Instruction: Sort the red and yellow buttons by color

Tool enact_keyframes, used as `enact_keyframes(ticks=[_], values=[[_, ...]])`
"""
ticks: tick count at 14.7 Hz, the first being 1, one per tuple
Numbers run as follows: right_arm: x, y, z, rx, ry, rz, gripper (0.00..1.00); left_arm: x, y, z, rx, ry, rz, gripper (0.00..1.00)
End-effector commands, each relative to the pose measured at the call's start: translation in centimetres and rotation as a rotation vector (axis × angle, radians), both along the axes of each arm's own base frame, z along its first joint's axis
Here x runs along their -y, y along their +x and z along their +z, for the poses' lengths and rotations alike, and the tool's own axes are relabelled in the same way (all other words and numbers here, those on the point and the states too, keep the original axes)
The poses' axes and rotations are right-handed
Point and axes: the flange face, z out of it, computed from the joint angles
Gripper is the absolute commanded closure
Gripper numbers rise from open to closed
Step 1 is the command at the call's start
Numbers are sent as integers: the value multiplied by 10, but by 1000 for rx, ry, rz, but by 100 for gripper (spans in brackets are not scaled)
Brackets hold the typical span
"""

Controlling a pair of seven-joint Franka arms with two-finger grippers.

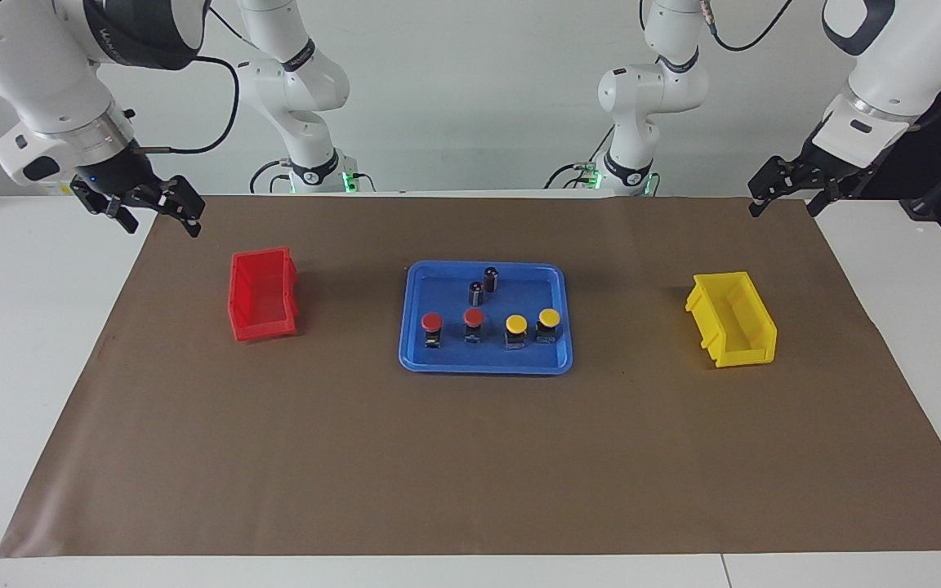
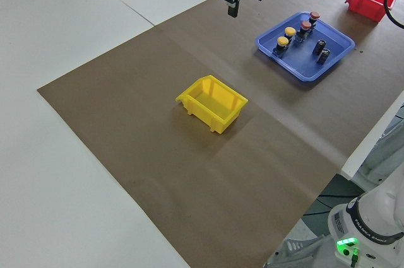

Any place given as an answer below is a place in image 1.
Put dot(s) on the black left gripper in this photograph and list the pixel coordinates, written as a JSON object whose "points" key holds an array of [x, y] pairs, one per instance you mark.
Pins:
{"points": [[834, 171]]}

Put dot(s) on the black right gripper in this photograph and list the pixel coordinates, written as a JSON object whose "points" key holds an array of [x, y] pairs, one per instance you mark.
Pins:
{"points": [[123, 181]]}

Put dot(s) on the yellow push button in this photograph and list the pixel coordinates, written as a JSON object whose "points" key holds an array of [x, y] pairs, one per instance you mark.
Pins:
{"points": [[515, 325], [549, 317]]}

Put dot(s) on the red push button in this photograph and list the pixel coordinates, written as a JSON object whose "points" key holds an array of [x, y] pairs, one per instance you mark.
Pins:
{"points": [[474, 317], [431, 322]]}

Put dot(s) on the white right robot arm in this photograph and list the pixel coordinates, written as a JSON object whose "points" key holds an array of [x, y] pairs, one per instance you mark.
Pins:
{"points": [[46, 73]]}

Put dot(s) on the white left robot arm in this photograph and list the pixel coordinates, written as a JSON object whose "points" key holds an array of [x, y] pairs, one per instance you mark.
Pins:
{"points": [[903, 65]]}

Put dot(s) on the red plastic bin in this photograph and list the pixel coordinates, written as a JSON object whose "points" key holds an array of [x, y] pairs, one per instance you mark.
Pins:
{"points": [[262, 327]]}

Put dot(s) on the yellow plastic bin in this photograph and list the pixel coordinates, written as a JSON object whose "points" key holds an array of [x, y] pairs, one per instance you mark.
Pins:
{"points": [[744, 347]]}

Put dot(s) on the black cylindrical capacitor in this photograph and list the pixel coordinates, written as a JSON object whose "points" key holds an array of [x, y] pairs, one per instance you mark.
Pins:
{"points": [[491, 279], [476, 294]]}

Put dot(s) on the blue plastic tray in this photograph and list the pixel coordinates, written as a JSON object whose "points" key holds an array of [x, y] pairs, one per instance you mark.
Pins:
{"points": [[446, 359]]}

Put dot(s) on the brown paper mat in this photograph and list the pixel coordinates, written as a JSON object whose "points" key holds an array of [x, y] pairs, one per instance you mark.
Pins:
{"points": [[470, 457]]}

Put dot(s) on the white wall outlet box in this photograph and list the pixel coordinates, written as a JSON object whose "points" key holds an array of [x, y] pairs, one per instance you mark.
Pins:
{"points": [[54, 188]]}

